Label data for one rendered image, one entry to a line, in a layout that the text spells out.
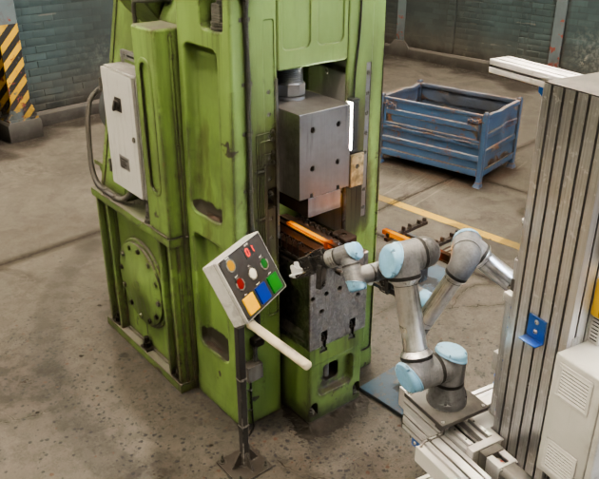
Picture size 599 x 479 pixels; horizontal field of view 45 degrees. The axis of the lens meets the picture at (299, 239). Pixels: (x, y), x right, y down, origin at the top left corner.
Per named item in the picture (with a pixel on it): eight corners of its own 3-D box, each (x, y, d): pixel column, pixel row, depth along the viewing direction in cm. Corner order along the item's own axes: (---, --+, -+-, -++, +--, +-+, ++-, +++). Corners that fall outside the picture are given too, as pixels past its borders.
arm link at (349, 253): (357, 261, 283) (351, 240, 284) (335, 268, 289) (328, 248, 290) (367, 259, 290) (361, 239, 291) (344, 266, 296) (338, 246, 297)
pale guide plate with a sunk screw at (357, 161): (363, 183, 368) (364, 152, 361) (350, 188, 363) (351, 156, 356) (360, 182, 370) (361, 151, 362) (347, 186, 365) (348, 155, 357)
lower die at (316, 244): (338, 254, 357) (339, 239, 353) (307, 266, 346) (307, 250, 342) (286, 226, 387) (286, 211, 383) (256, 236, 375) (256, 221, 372)
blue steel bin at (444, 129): (516, 167, 732) (526, 96, 701) (479, 189, 677) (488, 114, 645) (414, 142, 801) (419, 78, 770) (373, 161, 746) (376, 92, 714)
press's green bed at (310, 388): (361, 397, 401) (364, 326, 381) (309, 426, 380) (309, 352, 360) (299, 353, 440) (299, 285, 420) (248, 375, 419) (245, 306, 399)
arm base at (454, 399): (475, 404, 269) (478, 382, 265) (443, 417, 262) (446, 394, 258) (448, 382, 281) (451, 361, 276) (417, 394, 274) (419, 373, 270)
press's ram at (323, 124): (361, 182, 349) (365, 100, 332) (299, 201, 328) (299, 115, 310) (306, 159, 379) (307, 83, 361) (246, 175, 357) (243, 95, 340)
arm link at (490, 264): (546, 336, 295) (444, 255, 289) (543, 317, 308) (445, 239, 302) (569, 318, 290) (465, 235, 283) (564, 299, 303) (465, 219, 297)
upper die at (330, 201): (340, 206, 346) (340, 188, 342) (307, 218, 335) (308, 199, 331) (286, 182, 376) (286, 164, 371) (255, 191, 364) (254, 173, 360)
